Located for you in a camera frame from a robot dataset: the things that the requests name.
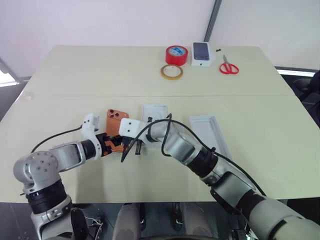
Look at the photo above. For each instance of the orange phone case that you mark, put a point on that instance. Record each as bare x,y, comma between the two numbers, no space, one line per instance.
113,123

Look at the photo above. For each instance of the white phone box base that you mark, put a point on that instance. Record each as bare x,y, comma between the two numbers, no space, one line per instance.
154,112

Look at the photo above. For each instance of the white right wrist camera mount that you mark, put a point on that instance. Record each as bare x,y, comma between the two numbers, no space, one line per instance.
131,127

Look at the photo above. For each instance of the white phone box lid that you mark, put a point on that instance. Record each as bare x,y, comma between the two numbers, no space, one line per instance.
210,132

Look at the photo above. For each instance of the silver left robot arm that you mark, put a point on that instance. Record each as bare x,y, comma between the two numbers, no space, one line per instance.
47,162

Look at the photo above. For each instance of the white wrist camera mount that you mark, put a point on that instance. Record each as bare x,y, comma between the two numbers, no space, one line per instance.
90,125
131,127

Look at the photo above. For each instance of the dark office chair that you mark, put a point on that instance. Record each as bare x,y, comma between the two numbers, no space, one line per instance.
308,92

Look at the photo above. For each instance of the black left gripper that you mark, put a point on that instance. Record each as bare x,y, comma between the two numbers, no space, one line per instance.
103,145

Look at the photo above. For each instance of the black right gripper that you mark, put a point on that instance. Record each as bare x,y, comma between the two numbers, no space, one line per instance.
132,141

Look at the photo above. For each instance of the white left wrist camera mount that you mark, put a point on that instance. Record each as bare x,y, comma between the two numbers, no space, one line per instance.
90,125

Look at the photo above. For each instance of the yellow clear tape roll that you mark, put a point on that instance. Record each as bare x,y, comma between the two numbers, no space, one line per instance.
171,71

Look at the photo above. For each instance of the grey rounded robot leg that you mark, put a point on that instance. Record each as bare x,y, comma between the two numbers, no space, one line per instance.
126,222
197,222

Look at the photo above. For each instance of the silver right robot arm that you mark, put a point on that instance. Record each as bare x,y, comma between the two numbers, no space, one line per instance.
225,180

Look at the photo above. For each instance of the red tape roll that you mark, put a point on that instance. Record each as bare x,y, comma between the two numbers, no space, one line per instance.
176,55

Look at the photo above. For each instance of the grey metal frame post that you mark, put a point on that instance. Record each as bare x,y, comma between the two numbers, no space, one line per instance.
212,20

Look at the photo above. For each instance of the white box with phone print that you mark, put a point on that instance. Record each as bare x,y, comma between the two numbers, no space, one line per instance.
202,54

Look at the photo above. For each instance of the small black clip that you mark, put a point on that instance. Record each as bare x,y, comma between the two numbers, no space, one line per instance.
218,50

